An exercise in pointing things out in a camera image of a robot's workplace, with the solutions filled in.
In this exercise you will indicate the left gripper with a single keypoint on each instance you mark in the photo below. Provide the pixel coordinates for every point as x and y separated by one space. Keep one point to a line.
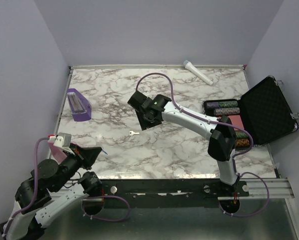
85 155

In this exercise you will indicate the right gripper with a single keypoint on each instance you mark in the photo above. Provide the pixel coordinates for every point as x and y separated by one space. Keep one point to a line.
144 124

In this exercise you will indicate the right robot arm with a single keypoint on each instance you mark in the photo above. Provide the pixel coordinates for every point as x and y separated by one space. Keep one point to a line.
219 132

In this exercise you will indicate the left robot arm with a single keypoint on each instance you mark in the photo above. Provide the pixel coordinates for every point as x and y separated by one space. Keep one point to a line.
34 210

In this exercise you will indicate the pink metronome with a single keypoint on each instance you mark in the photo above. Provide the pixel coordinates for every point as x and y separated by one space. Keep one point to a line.
58 154

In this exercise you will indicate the purple metronome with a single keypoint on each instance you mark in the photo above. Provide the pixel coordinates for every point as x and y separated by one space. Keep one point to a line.
80 107

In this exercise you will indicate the white microphone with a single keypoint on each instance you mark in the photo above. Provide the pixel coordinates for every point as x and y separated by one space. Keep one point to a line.
190 67

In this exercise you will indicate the pink card deck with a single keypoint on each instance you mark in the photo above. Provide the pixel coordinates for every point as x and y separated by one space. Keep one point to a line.
236 121

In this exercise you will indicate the black poker chip case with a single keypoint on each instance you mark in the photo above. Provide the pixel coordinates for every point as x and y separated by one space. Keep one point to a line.
263 110

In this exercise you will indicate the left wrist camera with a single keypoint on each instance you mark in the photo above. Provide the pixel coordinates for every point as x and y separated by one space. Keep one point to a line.
61 141

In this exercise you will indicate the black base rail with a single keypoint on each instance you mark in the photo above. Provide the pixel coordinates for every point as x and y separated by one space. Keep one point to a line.
159 193

